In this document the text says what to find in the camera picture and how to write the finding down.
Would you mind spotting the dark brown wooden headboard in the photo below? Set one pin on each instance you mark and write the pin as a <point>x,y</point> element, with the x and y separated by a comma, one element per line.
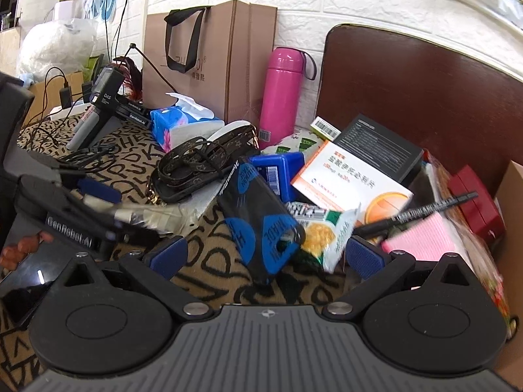
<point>408,81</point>

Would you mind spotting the open brown carton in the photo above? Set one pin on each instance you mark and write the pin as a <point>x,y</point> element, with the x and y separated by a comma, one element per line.
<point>41,94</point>

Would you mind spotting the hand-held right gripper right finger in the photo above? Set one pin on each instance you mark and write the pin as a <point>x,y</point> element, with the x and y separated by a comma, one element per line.
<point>363,255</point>

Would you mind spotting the pink knitted cloth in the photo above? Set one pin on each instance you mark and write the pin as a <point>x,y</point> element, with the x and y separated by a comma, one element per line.
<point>425,237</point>

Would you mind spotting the black box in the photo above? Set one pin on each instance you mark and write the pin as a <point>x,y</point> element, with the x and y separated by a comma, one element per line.
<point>376,143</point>

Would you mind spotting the black marker pen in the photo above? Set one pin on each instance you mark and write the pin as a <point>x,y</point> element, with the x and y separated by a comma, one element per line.
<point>425,210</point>

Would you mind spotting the foil blister pack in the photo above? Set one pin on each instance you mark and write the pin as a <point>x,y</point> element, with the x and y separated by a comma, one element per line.
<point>143,214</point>

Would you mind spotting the red floral packet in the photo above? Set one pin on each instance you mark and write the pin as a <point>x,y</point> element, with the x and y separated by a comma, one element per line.
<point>490,286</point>

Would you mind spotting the pink thermos bottle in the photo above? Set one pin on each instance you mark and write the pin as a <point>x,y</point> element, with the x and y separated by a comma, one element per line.
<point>282,98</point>

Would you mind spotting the white orange medicine box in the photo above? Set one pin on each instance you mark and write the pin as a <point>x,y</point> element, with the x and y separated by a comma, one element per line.
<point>339,171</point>

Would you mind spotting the green white snack packet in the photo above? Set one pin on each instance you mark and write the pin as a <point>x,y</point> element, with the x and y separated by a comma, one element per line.
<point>322,237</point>

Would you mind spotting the cardboard box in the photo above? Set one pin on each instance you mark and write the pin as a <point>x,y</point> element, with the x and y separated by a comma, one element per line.
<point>512,196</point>

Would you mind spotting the blue tissue pack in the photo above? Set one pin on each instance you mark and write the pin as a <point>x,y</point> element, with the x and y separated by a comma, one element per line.
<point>171,126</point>

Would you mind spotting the person's left hand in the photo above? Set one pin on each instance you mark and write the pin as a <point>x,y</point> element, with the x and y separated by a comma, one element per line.
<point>20,249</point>

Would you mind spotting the black smartphone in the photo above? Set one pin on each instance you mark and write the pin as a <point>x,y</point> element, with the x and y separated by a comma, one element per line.
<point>24,290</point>

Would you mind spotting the small barcode box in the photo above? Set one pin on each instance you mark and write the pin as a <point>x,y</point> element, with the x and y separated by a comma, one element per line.
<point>325,127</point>

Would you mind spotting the blue plastic box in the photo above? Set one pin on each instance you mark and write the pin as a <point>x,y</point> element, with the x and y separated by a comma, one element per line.
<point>282,175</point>

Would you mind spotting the black power adapter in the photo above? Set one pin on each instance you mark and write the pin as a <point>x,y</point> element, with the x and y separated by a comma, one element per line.
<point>66,96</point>

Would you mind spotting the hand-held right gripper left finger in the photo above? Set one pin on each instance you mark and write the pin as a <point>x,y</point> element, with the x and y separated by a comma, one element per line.
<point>169,255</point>

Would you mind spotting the white plastic bag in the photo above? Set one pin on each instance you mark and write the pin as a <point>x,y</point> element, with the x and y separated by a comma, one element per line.
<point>57,45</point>

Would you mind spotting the brown paper bag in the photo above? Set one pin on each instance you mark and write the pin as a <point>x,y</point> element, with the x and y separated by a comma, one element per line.
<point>229,61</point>

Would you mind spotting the red box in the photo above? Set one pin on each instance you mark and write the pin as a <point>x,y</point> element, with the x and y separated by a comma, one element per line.
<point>474,208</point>

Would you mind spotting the white green printed packet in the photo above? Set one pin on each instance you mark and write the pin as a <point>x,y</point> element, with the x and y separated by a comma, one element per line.
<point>294,143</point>

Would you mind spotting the grey spare hand-held gripper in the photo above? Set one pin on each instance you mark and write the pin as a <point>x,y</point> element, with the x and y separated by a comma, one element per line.
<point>88,122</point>

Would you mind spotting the black and blue packet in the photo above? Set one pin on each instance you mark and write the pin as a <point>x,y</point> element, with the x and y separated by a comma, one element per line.
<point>253,208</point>

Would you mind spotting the dark red feathery object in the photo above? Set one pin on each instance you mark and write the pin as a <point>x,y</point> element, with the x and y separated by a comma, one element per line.
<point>133,79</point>

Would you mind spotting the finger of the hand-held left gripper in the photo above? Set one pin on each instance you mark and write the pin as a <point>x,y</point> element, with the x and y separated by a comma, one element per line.
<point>98,190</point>
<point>137,228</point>

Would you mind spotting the tan black printed blanket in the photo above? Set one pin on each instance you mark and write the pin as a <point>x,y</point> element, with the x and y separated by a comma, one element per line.
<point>204,249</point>

